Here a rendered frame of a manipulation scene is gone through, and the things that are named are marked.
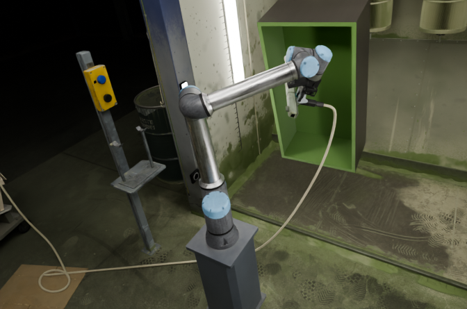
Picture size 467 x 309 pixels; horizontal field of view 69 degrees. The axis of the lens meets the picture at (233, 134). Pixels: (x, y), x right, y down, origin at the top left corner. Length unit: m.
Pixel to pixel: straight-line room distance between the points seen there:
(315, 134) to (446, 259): 1.31
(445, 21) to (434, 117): 0.83
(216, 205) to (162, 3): 1.29
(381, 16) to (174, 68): 1.83
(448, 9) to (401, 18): 0.57
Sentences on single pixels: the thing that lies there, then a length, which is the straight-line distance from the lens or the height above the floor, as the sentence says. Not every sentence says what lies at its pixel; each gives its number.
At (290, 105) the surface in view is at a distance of 1.89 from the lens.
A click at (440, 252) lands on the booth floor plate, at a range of 2.88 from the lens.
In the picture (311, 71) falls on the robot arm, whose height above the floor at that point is 1.54.
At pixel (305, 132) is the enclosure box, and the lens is 3.10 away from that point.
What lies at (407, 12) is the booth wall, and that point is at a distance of 3.61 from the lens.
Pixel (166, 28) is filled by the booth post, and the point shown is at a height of 1.66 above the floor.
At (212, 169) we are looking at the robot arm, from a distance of 1.88.
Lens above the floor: 2.09
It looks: 29 degrees down
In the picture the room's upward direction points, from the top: 8 degrees counter-clockwise
